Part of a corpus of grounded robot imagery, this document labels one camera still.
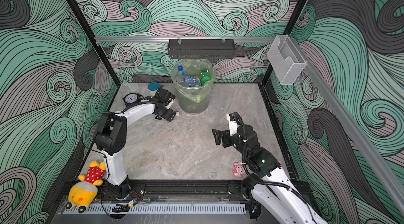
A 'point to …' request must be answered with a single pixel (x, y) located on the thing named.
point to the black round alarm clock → (131, 98)
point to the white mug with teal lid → (153, 87)
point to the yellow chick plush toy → (83, 193)
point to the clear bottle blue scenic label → (182, 80)
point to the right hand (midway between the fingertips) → (221, 128)
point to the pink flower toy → (239, 169)
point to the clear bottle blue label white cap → (177, 114)
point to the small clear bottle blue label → (193, 81)
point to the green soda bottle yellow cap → (205, 76)
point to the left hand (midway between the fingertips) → (166, 111)
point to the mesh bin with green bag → (193, 100)
